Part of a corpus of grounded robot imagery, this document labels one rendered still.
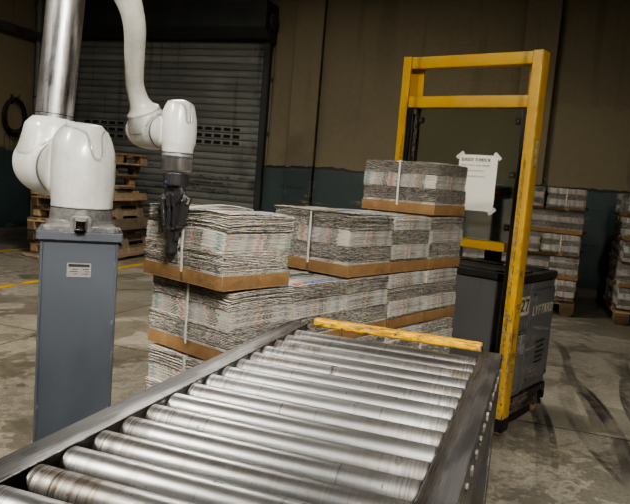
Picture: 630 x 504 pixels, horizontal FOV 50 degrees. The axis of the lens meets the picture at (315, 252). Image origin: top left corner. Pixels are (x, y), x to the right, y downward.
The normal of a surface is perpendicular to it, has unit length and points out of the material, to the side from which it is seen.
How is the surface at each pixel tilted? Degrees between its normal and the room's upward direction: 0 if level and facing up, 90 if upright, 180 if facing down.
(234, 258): 90
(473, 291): 90
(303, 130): 90
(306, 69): 90
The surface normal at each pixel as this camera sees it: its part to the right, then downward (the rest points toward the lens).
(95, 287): 0.32, 0.13
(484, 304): -0.62, 0.04
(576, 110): -0.33, 0.07
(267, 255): 0.76, 0.14
